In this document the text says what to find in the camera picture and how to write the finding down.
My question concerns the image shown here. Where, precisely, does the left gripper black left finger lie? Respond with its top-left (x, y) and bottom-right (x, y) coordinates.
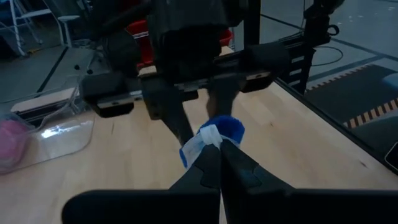
top-left (62, 144), bottom-right (222, 224)

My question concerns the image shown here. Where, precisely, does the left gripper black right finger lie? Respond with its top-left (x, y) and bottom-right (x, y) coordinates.
top-left (221, 139), bottom-right (398, 224)

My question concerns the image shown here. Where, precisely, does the black yellow-striped floor mat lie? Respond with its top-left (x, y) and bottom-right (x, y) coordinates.
top-left (303, 63), bottom-right (398, 150)

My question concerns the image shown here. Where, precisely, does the clear plastic zip bag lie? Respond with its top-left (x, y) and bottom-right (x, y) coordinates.
top-left (0, 110), bottom-right (96, 175)

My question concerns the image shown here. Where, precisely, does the small clear plastic wrapper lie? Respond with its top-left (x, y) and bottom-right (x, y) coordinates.
top-left (182, 124), bottom-right (223, 167)

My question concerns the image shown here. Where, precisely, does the red plastic bin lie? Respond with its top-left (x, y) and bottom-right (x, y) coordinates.
top-left (126, 20), bottom-right (234, 70)

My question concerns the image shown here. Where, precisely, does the pink bandage roll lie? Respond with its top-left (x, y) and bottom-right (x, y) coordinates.
top-left (0, 119), bottom-right (31, 171)

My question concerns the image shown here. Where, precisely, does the white chair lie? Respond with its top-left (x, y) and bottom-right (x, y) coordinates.
top-left (0, 0), bottom-right (81, 57)

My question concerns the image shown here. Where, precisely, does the blue elastic bandage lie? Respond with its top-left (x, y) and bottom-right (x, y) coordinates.
top-left (179, 114), bottom-right (246, 169)

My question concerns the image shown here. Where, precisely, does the black floor cable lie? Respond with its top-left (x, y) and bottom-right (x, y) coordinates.
top-left (310, 45), bottom-right (345, 68)

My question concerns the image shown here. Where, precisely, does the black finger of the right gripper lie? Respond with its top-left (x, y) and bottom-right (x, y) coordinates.
top-left (206, 76), bottom-right (240, 119)
top-left (141, 77), bottom-right (195, 146)

